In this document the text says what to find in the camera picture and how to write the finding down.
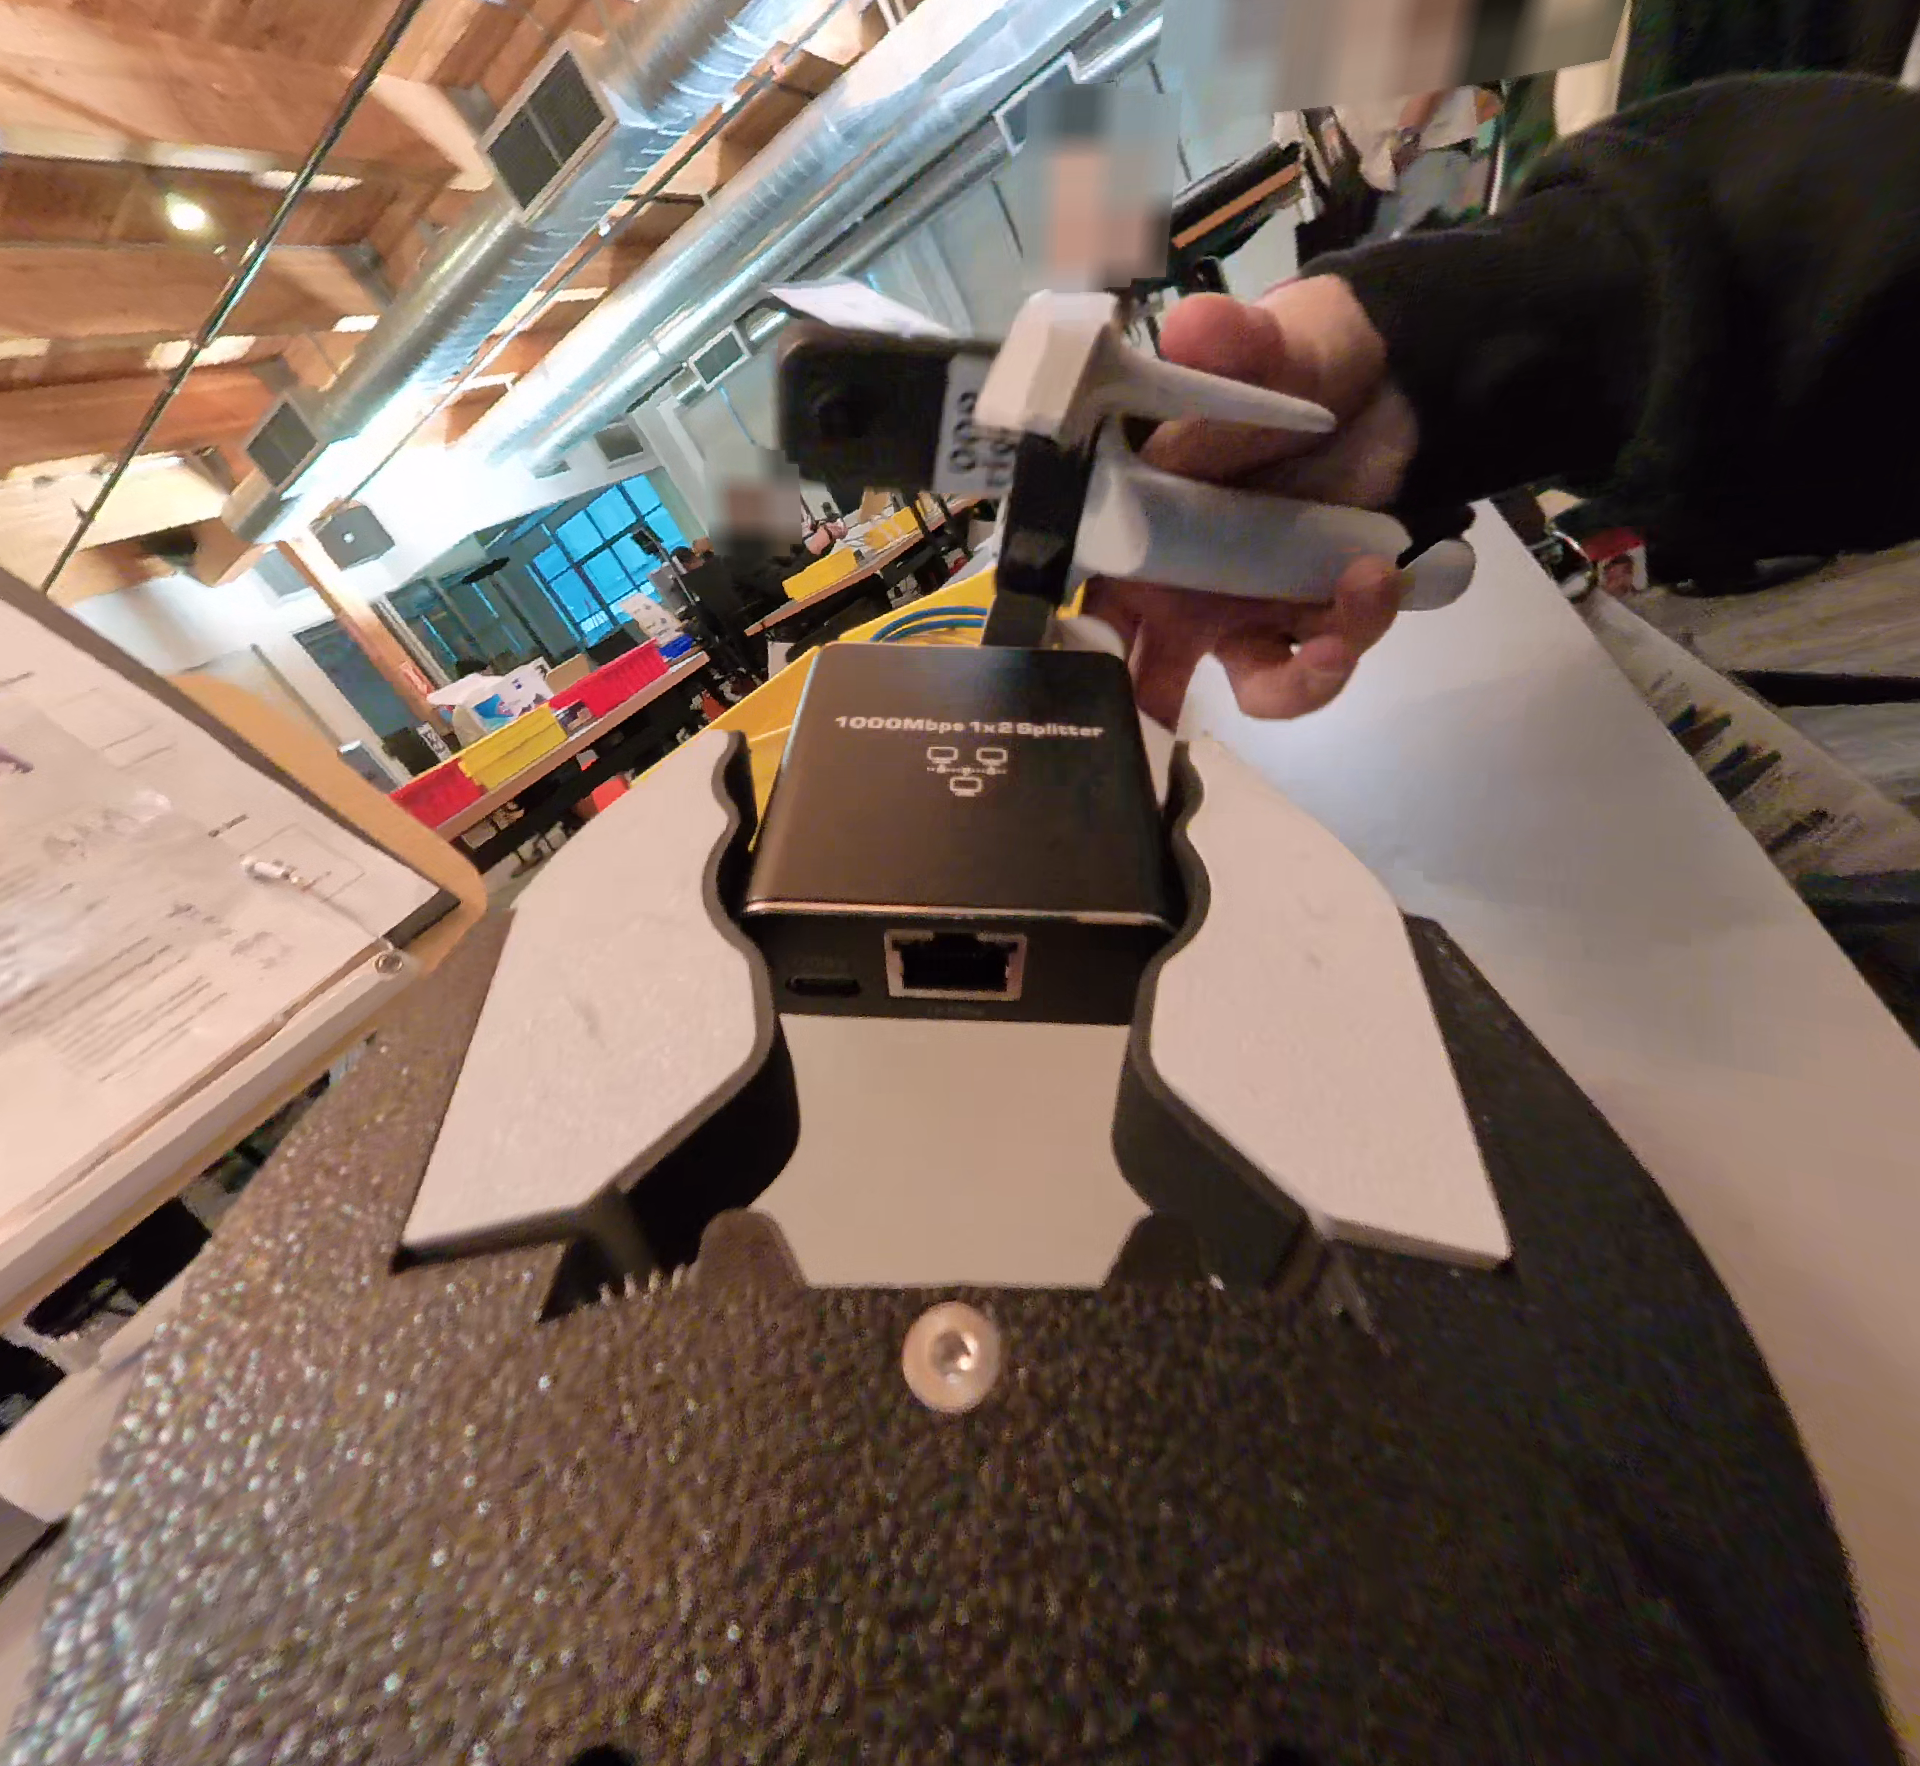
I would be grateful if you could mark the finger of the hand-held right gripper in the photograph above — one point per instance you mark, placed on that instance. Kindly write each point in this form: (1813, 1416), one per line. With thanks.
(1043, 535)

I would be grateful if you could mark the person's right hand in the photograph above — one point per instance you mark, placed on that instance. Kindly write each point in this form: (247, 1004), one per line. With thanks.
(1290, 339)

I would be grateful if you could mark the wooden instruction board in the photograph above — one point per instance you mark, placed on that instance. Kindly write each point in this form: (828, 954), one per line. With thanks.
(855, 303)
(376, 776)

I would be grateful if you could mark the yellow plastic bin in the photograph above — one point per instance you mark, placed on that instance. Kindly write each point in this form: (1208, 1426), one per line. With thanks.
(511, 745)
(781, 715)

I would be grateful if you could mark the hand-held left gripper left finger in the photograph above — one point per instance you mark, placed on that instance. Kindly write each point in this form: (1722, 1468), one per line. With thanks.
(599, 1030)

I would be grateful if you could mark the red plastic bin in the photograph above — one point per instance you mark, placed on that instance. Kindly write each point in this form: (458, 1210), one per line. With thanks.
(615, 678)

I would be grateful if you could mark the silver ventilation duct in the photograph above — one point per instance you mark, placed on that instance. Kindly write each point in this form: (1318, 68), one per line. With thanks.
(781, 222)
(435, 281)

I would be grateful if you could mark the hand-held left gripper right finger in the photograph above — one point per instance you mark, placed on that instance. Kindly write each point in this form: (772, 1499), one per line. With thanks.
(1318, 1046)

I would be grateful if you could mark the ceiling speaker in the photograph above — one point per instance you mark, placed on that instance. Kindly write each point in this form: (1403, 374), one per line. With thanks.
(352, 533)

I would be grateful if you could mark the person's right forearm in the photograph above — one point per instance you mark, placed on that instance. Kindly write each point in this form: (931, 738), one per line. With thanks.
(1651, 296)

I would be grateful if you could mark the black network splitter box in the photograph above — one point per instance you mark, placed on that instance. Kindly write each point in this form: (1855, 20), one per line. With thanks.
(960, 820)

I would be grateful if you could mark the printed instruction sheet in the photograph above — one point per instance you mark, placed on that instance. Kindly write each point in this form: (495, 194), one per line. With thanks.
(121, 927)

